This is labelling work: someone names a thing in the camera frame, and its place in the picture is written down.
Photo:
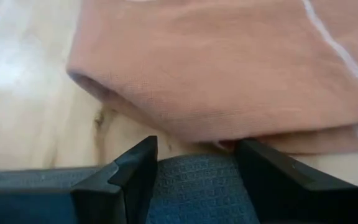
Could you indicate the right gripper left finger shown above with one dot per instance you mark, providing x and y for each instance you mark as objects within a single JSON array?
[{"x": 117, "y": 196}]

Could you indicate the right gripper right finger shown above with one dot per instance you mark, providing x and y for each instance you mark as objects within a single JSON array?
[{"x": 278, "y": 189}]

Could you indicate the grey waffle towel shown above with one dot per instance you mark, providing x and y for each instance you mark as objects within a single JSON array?
[{"x": 197, "y": 189}]

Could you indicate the pink checked towel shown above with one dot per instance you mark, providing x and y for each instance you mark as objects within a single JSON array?
[{"x": 213, "y": 68}]

